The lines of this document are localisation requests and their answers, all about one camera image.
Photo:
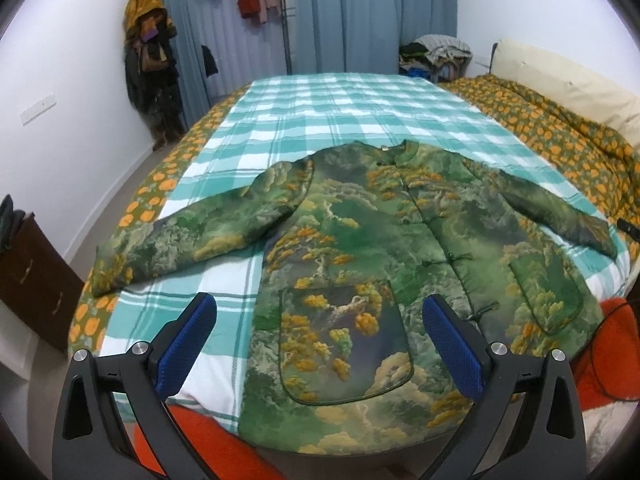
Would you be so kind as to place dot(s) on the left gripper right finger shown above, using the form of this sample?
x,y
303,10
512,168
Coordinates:
x,y
547,440

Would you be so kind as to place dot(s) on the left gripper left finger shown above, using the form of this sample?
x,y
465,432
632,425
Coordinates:
x,y
90,440

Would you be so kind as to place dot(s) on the green landscape print jacket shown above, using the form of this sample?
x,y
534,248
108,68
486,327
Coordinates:
x,y
355,238

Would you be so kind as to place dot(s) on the pile of clothes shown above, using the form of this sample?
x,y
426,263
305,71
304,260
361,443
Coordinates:
x,y
435,58

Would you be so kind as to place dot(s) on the orange red fleece garment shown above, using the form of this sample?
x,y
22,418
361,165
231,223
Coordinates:
x,y
606,373

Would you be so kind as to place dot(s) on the dark brown wooden drawer cabinet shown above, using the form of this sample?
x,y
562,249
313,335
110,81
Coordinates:
x,y
38,286

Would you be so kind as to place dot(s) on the orange floral green bedspread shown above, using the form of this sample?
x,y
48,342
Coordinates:
x,y
555,129

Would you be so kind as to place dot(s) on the cream pillow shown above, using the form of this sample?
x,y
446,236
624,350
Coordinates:
x,y
569,84

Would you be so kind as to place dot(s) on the teal white plaid blanket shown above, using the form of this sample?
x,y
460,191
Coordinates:
x,y
319,214

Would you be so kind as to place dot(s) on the blue curtain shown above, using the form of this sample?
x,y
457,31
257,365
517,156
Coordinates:
x,y
327,36

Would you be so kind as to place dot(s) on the white wall switch plate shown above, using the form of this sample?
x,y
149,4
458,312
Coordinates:
x,y
38,108

